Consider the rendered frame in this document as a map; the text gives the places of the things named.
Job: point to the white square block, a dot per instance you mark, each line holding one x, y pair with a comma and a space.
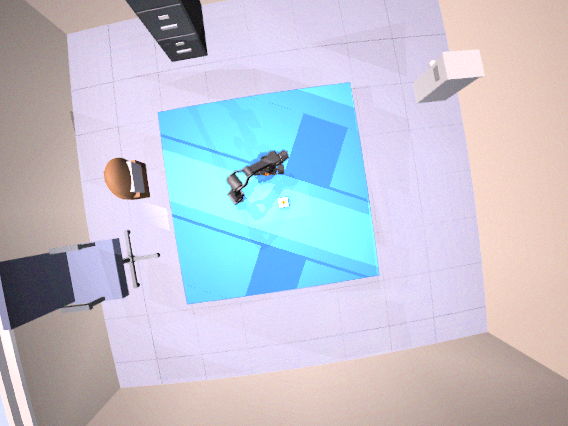
285, 204

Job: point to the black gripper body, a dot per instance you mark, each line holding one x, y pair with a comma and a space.
267, 171

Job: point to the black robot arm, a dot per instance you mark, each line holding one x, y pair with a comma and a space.
271, 160

